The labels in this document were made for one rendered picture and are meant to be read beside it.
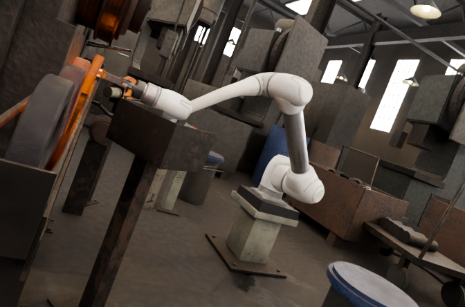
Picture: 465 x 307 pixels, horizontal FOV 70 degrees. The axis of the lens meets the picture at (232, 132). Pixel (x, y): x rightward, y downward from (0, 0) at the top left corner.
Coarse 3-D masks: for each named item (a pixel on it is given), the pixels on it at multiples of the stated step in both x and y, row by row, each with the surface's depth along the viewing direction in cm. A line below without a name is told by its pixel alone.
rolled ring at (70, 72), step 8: (72, 64) 59; (64, 72) 55; (72, 72) 56; (80, 72) 58; (72, 80) 55; (80, 80) 56; (80, 88) 67; (72, 96) 54; (72, 104) 66; (64, 120) 53; (64, 128) 66; (56, 144) 54; (56, 152) 65
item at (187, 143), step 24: (120, 120) 105; (144, 120) 100; (168, 120) 95; (120, 144) 104; (144, 144) 98; (168, 144) 94; (192, 144) 102; (144, 168) 107; (168, 168) 97; (192, 168) 106; (144, 192) 111; (120, 216) 109; (120, 240) 110; (96, 264) 112; (96, 288) 110
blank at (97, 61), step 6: (96, 54) 125; (96, 60) 122; (102, 60) 124; (90, 66) 120; (96, 66) 121; (90, 72) 120; (96, 72) 120; (90, 78) 120; (84, 84) 121; (90, 84) 121; (84, 90) 123
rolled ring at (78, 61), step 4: (76, 60) 73; (80, 60) 74; (84, 60) 75; (76, 64) 72; (80, 64) 73; (84, 64) 73; (88, 64) 74; (84, 68) 72; (88, 68) 77; (84, 76) 74; (84, 80) 82; (80, 92) 84; (76, 104) 86; (72, 112) 82; (68, 124) 80; (64, 132) 76
